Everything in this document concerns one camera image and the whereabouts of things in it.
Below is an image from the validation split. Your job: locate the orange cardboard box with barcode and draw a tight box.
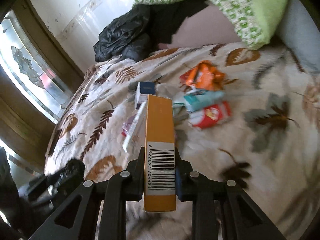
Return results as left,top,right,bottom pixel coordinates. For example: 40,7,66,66
144,95,176,212

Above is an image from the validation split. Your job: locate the pink plastic wrapper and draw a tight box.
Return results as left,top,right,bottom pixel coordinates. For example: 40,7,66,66
121,115,136,137

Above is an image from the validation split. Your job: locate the blue white small box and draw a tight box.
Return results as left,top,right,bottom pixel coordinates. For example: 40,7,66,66
135,82,156,109

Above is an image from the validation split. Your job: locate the orange snack bag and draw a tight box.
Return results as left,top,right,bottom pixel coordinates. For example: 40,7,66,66
180,61,226,91

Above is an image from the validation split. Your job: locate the white tube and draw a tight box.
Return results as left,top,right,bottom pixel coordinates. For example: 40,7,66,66
123,102,147,154

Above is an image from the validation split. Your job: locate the leaf patterned bed quilt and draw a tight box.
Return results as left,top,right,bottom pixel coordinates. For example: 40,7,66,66
44,42,319,239

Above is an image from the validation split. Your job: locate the red white snack packet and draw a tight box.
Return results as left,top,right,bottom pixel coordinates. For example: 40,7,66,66
188,101,232,129

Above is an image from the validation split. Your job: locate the stained glass window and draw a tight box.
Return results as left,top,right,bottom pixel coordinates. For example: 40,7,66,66
1,10,72,124

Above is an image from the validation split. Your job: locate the teal small box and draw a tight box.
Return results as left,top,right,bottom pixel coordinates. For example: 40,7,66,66
183,90,225,112

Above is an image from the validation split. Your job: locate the black puffy jacket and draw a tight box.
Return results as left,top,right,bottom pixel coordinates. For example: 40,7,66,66
93,4,161,62

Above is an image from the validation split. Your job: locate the grey blue pillow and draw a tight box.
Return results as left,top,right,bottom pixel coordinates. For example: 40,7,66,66
276,0,319,73

